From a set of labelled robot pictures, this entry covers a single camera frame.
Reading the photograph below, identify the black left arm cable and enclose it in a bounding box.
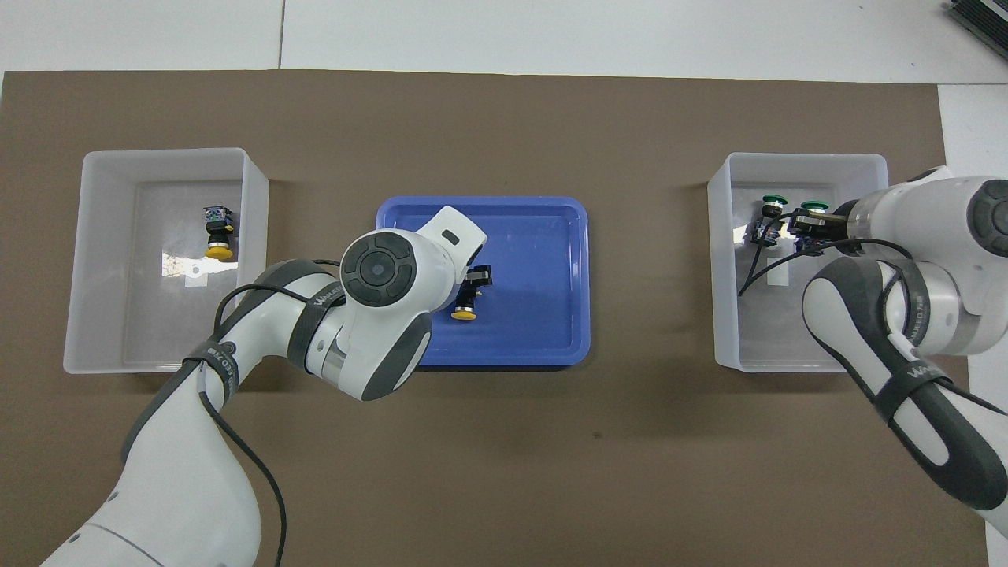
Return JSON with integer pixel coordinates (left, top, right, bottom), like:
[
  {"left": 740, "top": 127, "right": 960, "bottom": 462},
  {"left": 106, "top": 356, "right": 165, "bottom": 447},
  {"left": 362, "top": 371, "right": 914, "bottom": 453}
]
[{"left": 197, "top": 260, "right": 343, "bottom": 567}]

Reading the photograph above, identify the blue plastic tray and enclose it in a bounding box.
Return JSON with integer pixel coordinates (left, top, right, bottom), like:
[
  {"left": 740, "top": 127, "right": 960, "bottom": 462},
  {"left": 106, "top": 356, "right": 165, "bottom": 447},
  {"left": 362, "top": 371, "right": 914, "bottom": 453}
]
[{"left": 372, "top": 196, "right": 591, "bottom": 369}]

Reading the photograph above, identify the translucent white plastic box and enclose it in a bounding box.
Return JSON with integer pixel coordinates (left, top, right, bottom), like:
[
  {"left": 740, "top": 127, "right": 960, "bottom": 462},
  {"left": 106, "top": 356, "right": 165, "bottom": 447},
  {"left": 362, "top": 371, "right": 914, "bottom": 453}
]
[
  {"left": 63, "top": 147, "right": 270, "bottom": 375},
  {"left": 706, "top": 152, "right": 906, "bottom": 373}
]

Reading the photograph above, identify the brown table mat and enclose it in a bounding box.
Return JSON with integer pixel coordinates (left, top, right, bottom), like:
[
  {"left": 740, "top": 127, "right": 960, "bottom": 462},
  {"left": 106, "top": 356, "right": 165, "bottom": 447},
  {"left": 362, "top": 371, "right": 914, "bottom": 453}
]
[{"left": 0, "top": 69, "right": 991, "bottom": 567}]

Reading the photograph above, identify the grey ribbed metal device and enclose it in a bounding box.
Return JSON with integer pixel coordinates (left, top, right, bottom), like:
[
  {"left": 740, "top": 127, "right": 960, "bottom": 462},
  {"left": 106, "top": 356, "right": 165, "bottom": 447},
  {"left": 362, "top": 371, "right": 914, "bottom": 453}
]
[{"left": 947, "top": 0, "right": 1008, "bottom": 39}]

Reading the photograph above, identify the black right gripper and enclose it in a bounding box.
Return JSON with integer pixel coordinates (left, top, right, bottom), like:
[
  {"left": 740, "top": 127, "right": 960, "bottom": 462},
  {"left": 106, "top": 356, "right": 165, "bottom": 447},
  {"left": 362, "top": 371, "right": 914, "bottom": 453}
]
[{"left": 790, "top": 201, "right": 859, "bottom": 254}]

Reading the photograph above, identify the green push button switch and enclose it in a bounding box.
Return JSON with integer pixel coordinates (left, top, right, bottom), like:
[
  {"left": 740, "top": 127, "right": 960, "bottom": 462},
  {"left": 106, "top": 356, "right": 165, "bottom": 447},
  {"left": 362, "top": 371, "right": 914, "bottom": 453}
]
[
  {"left": 750, "top": 193, "right": 788, "bottom": 246},
  {"left": 794, "top": 201, "right": 830, "bottom": 258}
]

